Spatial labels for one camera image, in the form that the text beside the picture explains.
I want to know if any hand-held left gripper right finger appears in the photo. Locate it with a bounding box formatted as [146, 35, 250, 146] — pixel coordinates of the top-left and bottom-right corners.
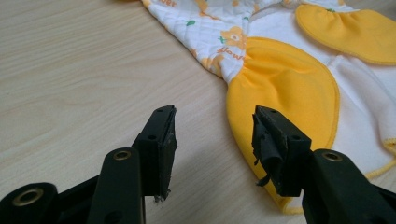
[251, 105, 396, 224]

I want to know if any white and yellow baby garment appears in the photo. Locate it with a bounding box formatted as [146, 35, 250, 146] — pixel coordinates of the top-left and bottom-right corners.
[140, 0, 396, 216]

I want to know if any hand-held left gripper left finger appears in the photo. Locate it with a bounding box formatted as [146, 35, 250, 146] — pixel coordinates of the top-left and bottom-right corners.
[87, 104, 178, 224]

